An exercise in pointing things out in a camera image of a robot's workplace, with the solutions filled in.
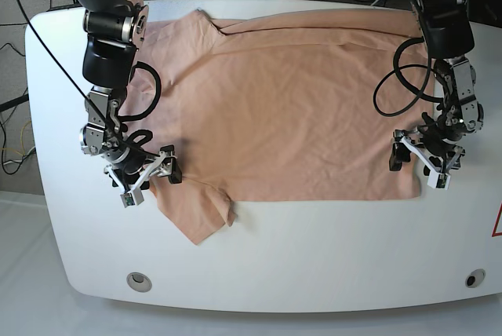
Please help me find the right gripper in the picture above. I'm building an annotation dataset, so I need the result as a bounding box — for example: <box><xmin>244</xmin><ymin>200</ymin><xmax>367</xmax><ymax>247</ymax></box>
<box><xmin>104</xmin><ymin>144</ymin><xmax>183</xmax><ymax>193</ymax></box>

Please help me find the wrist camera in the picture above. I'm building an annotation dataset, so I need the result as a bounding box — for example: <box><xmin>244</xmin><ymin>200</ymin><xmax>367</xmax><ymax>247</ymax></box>
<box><xmin>427</xmin><ymin>171</ymin><xmax>451</xmax><ymax>190</ymax></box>
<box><xmin>120</xmin><ymin>188</ymin><xmax>144</xmax><ymax>207</ymax></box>

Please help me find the black floor cable left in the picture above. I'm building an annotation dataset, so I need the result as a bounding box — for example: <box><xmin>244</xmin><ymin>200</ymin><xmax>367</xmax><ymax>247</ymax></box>
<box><xmin>0</xmin><ymin>42</ymin><xmax>37</xmax><ymax>175</ymax></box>

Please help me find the peach pink T-shirt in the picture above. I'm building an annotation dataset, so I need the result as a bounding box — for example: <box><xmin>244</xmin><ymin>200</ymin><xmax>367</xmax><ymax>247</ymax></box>
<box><xmin>129</xmin><ymin>9</ymin><xmax>431</xmax><ymax>244</ymax></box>

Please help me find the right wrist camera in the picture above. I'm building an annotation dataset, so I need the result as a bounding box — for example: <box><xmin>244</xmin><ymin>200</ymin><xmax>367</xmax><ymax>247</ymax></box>
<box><xmin>120</xmin><ymin>188</ymin><xmax>144</xmax><ymax>207</ymax></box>

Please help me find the right table cable grommet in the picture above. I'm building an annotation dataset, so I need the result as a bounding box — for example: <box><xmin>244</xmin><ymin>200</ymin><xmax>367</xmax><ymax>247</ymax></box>
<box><xmin>465</xmin><ymin>268</ymin><xmax>486</xmax><ymax>288</ymax></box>

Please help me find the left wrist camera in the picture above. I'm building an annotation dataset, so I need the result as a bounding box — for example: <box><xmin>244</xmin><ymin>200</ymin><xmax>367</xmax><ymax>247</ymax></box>
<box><xmin>427</xmin><ymin>171</ymin><xmax>451</xmax><ymax>190</ymax></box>

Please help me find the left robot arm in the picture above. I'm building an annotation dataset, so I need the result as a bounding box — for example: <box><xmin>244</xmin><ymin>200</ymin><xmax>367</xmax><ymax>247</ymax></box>
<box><xmin>389</xmin><ymin>0</ymin><xmax>484</xmax><ymax>189</ymax></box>

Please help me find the red triangle warning sticker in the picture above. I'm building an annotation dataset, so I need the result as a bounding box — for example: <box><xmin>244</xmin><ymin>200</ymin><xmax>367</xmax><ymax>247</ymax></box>
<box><xmin>492</xmin><ymin>205</ymin><xmax>502</xmax><ymax>237</ymax></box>

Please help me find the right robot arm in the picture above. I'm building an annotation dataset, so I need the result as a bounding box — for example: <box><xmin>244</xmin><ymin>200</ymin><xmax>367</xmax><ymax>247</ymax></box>
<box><xmin>77</xmin><ymin>0</ymin><xmax>182</xmax><ymax>198</ymax></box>

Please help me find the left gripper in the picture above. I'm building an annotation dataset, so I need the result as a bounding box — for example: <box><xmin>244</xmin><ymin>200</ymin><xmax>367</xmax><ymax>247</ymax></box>
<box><xmin>389</xmin><ymin>127</ymin><xmax>465</xmax><ymax>177</ymax></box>

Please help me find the table cable grommet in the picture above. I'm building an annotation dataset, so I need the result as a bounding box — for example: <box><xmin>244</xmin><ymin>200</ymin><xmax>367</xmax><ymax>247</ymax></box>
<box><xmin>465</xmin><ymin>268</ymin><xmax>486</xmax><ymax>288</ymax></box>
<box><xmin>126</xmin><ymin>272</ymin><xmax>152</xmax><ymax>293</ymax></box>

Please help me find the left table cable grommet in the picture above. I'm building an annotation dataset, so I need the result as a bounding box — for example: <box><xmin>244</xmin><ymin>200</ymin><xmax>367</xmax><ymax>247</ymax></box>
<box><xmin>126</xmin><ymin>272</ymin><xmax>152</xmax><ymax>293</ymax></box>

